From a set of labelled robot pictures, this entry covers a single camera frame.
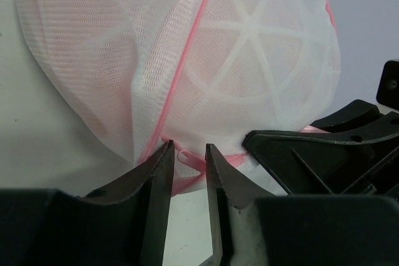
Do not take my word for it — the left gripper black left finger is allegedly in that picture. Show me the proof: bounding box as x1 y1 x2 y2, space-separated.
1 141 175 265

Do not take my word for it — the white mesh laundry bag pink zipper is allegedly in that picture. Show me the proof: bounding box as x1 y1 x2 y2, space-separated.
13 0 341 197

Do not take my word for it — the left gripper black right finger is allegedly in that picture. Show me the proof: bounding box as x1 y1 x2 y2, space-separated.
205 144 398 265

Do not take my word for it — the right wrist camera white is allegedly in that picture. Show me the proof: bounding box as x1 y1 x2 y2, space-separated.
376 60 399 110

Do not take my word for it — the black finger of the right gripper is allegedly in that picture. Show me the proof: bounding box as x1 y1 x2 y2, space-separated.
243 112 398 194
311 100 381 133

